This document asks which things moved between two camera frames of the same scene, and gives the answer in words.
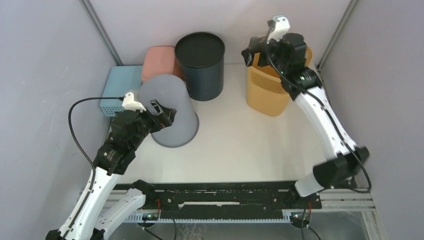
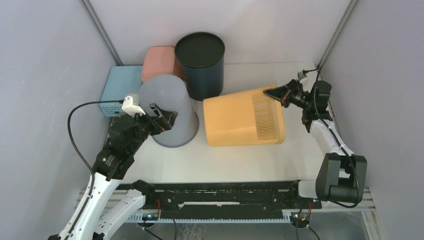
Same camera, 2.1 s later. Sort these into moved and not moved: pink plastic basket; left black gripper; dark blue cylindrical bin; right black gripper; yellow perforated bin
Moved: yellow perforated bin; right black gripper
Not moved: left black gripper; dark blue cylindrical bin; pink plastic basket
